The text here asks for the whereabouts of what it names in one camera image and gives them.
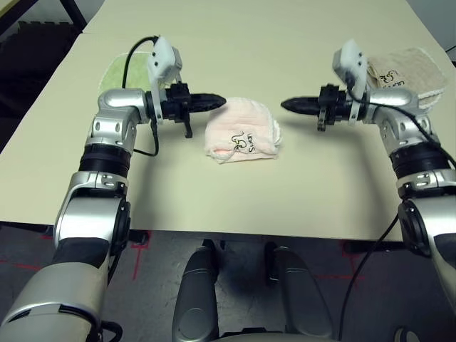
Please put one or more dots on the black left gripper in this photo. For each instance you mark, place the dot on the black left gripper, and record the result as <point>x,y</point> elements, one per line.
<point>176,103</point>

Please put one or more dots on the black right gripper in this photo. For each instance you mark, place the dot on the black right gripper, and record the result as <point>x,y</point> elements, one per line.
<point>335,105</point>

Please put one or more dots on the pink terry towel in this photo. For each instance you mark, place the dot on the pink terry towel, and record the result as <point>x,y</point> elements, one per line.
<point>242,121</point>

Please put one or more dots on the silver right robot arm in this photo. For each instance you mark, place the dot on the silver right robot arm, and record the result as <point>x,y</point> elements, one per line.
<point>392,98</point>

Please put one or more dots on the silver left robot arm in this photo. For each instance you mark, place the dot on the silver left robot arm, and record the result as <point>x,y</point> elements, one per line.
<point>117,98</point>

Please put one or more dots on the folded green towel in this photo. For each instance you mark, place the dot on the folded green towel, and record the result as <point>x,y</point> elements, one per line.
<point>135,71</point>

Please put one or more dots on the folded beige towel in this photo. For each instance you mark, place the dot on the folded beige towel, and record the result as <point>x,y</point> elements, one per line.
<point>409,71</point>

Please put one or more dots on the black foam floor mats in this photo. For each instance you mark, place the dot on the black foam floor mats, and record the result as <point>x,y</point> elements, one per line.
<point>32,57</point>

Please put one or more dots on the grey robot left leg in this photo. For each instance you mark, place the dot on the grey robot left leg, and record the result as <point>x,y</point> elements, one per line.
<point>196,285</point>

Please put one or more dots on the grey robot torso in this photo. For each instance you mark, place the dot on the grey robot torso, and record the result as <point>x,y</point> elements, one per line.
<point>256,336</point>

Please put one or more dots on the grey round floor object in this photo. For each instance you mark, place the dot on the grey round floor object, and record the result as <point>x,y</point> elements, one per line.
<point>406,335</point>

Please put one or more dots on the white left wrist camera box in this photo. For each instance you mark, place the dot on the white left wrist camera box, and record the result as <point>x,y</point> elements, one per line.
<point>164,57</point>

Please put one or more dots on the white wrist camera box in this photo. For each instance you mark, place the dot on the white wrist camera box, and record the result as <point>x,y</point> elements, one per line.
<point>164,57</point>
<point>351,57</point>

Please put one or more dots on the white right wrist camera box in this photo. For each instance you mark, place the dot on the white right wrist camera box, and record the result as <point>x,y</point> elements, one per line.
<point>351,57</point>

